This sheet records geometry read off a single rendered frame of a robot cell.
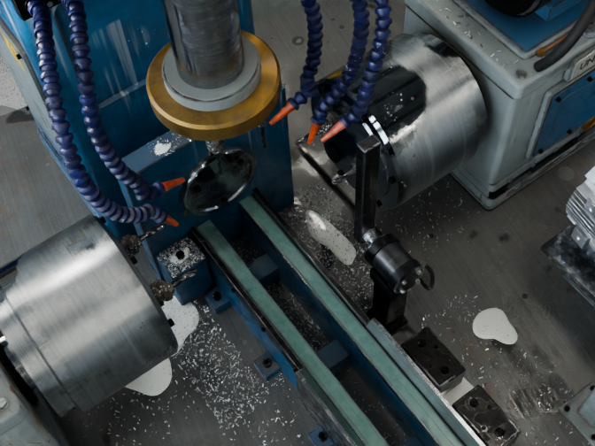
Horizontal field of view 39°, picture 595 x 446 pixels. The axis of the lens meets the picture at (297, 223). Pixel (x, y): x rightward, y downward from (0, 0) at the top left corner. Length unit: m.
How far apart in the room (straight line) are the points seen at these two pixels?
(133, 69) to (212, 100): 0.28
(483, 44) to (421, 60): 0.11
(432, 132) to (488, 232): 0.35
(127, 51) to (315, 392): 0.59
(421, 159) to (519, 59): 0.22
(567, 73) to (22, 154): 1.07
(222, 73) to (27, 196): 0.77
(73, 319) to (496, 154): 0.77
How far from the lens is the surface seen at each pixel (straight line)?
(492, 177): 1.58
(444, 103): 1.37
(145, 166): 1.31
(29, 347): 1.22
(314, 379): 1.36
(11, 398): 1.17
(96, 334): 1.21
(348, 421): 1.34
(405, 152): 1.34
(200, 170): 1.37
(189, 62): 1.08
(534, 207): 1.69
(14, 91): 2.53
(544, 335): 1.56
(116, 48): 1.31
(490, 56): 1.42
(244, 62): 1.13
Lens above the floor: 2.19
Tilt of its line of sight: 59 degrees down
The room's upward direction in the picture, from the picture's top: 4 degrees counter-clockwise
